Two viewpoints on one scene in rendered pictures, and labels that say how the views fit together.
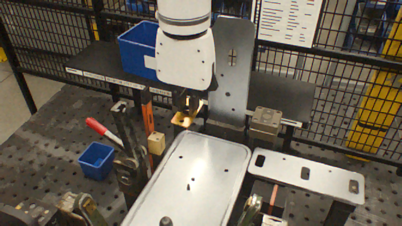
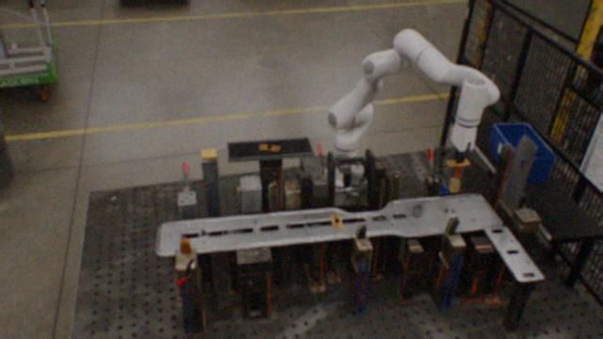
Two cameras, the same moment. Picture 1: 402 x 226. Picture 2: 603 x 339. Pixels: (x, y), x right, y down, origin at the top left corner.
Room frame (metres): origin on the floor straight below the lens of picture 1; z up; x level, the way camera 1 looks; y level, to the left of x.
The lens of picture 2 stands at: (-0.93, -1.14, 2.39)
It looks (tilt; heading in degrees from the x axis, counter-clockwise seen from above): 35 degrees down; 58
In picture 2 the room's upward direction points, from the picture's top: 2 degrees clockwise
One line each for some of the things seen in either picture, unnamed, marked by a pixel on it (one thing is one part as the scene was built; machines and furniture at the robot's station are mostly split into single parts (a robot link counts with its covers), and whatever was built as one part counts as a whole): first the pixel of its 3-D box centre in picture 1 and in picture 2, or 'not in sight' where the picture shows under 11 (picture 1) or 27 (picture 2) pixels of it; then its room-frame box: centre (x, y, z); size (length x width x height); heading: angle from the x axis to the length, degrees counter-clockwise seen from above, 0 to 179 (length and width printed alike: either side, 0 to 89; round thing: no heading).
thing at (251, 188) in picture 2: not in sight; (252, 220); (-0.18, 0.47, 0.90); 0.13 x 0.10 x 0.41; 69
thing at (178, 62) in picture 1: (185, 52); (464, 133); (0.50, 0.02, 1.38); 0.10 x 0.07 x 0.11; 69
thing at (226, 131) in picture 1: (222, 156); (498, 234); (0.74, -0.08, 0.85); 0.12 x 0.03 x 0.30; 69
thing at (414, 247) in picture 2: not in sight; (410, 272); (0.26, -0.06, 0.84); 0.11 x 0.08 x 0.29; 69
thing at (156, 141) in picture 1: (161, 180); (448, 213); (0.62, 0.11, 0.88); 0.04 x 0.04 x 0.36; 69
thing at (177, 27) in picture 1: (183, 18); (467, 118); (0.50, 0.02, 1.44); 0.09 x 0.08 x 0.03; 69
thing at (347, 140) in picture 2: not in sight; (353, 123); (0.48, 0.68, 1.10); 0.19 x 0.12 x 0.24; 3
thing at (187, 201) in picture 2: not in sight; (190, 231); (-0.42, 0.56, 0.88); 0.11 x 0.10 x 0.36; 69
